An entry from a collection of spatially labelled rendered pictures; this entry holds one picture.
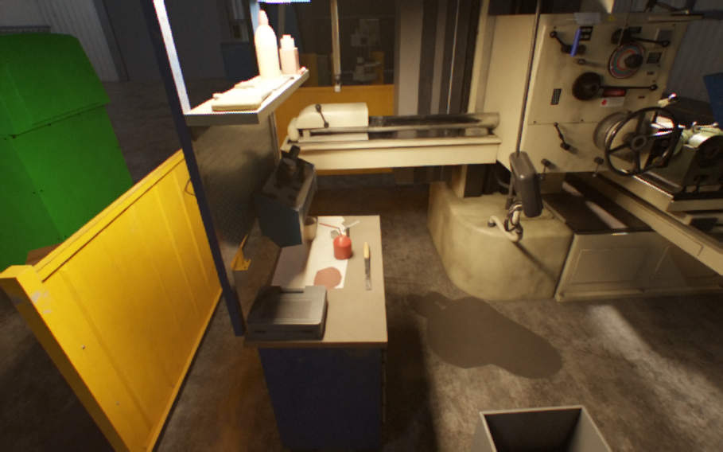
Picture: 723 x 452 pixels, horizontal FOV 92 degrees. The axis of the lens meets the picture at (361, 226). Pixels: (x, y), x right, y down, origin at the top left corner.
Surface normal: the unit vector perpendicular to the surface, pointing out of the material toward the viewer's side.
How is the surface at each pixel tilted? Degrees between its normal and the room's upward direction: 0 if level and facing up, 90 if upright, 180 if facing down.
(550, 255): 90
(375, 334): 0
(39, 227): 90
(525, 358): 0
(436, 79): 90
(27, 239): 90
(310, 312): 0
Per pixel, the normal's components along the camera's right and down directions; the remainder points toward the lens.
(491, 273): -0.29, 0.49
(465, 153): 0.04, 0.50
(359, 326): -0.02, -0.86
